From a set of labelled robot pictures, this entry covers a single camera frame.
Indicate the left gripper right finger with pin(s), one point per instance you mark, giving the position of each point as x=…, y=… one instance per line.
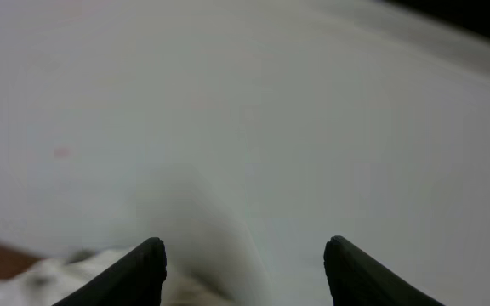
x=356, y=279

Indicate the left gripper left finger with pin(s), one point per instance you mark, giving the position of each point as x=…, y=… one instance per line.
x=134, y=280

